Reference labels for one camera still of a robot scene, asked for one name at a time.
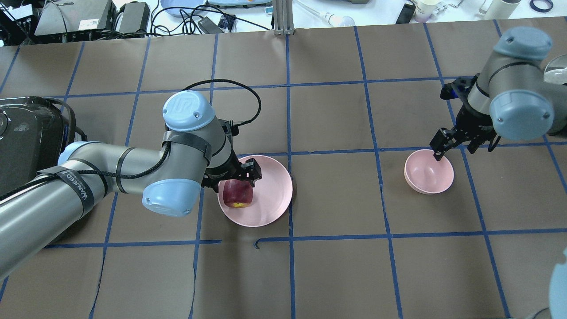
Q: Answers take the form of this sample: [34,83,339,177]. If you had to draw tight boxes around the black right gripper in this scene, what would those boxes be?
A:
[430,104,497,161]

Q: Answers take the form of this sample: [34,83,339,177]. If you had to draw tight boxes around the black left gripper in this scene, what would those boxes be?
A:
[201,159,263,192]

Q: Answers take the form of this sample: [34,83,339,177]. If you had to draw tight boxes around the red apple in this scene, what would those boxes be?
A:
[221,179,253,208]

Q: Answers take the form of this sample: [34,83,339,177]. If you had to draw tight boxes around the small pink bowl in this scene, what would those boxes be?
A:
[404,149,455,195]

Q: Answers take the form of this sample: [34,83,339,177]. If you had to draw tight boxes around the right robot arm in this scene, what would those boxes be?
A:
[430,26,567,161]

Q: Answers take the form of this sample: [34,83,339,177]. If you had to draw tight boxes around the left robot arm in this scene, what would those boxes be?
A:
[0,90,262,279]

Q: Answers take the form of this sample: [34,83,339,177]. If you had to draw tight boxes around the large pink plate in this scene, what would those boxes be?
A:
[217,154,293,227]

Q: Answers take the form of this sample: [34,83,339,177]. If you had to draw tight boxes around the black power adapter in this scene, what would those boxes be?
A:
[197,17,224,34]

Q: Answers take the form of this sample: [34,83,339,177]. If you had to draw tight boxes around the dark rice cooker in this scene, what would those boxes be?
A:
[0,96,87,195]

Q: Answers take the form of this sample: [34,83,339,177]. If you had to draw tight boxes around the black braided cable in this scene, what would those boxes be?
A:
[182,79,262,127]

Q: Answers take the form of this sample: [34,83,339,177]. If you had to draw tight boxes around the aluminium frame post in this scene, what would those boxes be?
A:
[272,0,295,35]

